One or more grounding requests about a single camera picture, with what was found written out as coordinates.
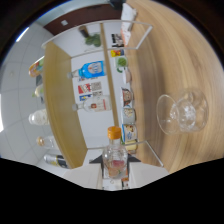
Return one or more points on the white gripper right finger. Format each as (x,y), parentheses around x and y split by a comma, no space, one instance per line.
(146,173)

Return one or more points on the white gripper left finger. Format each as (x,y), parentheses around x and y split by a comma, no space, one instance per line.
(86,176)

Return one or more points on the small orange-cap clear bottle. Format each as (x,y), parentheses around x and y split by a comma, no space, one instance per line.
(115,156)

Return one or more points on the black and yellow bag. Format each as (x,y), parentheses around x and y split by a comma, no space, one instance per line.
(56,160)

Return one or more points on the blue-rimmed plate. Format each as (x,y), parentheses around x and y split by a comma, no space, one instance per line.
(130,133)

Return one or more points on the clear glass with ice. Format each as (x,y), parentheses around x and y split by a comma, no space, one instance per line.
(183,113)

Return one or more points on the two-tier wooden shelf rack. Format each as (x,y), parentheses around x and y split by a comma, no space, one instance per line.
(60,110)

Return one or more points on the green-cap clear bottle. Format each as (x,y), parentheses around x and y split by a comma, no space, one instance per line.
(39,90)

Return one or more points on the green and white bowl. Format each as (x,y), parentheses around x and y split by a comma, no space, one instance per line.
(121,62)

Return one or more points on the yellow snack bag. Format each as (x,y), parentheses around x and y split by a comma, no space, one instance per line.
(36,66)

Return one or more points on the green bottle with dark cap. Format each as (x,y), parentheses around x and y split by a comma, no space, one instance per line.
(93,40)

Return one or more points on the white notebook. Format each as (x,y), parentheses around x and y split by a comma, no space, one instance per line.
(128,16)

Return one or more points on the dark brown door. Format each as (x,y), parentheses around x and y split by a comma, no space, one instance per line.
(86,16)

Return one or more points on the wall posters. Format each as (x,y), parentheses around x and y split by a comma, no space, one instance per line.
(89,90)

